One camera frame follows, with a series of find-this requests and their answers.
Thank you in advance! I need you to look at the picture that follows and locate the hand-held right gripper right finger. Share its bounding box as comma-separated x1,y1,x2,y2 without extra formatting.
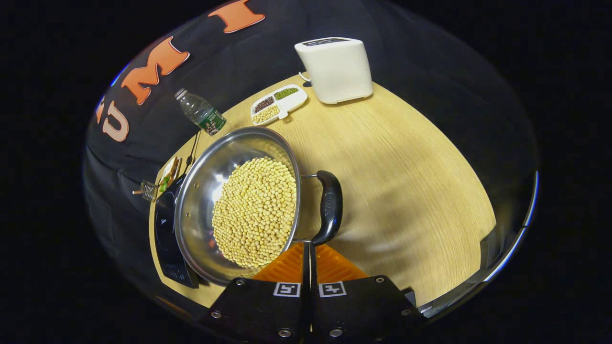
310,241,424,344

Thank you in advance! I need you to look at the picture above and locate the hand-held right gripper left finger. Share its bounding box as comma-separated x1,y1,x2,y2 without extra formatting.
198,241,311,344

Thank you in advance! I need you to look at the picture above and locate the black induction cooktop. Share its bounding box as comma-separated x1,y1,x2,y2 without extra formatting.
154,174,200,289

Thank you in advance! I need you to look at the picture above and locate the steel pot with soybeans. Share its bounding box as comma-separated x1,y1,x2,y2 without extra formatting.
174,126,343,286

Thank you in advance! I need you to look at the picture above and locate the sandwich with lettuce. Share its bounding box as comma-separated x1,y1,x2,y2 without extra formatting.
159,157,181,193

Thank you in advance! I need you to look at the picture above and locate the white divided bean tray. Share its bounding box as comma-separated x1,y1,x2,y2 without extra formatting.
250,85,308,126

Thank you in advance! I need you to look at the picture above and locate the clear plastic water bottle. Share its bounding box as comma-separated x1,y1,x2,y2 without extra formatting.
175,88,227,136

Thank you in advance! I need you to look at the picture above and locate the white toaster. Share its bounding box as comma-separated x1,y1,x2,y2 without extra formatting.
295,37,374,105

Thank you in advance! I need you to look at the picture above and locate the black backdrop cloth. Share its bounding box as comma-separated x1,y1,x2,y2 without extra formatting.
84,0,538,306

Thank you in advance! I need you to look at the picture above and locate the black power cable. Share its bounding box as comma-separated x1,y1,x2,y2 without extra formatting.
184,130,201,175

